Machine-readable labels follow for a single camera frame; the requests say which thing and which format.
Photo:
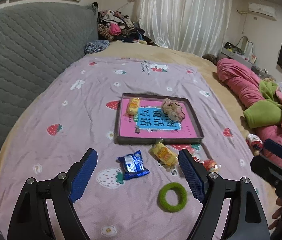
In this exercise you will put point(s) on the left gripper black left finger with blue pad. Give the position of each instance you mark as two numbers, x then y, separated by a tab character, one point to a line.
30	218

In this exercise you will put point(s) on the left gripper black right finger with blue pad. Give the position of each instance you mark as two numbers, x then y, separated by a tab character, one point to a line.
233	201

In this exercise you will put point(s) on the blue foil snack packet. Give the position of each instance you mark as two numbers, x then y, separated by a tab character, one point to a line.
133	166

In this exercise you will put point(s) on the yellow rice cake snack pack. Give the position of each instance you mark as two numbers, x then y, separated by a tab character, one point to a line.
133	106

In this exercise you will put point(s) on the small plush doll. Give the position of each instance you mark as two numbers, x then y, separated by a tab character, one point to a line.
254	143

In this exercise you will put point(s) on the pink green quilted clothing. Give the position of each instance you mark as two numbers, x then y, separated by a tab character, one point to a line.
262	99

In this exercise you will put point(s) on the red wrapped candy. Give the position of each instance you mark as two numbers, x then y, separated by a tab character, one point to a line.
209	164

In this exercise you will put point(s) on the pink strawberry print blanket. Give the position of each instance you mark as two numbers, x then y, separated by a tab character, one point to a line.
78	112

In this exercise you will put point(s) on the white air conditioner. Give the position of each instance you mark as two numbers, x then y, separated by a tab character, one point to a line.
264	10

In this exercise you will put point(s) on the dark shallow tray box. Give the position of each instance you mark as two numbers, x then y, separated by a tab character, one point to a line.
138	141

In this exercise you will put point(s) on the white sheer curtain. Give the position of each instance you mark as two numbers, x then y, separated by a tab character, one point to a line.
192	26

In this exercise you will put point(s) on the grey quilted headboard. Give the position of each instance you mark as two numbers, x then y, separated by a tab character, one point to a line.
38	41

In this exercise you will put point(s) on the blue patterned pillow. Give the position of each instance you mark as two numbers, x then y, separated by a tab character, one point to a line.
96	46

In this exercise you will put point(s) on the pile of clothes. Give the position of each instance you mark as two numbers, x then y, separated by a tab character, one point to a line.
113	26

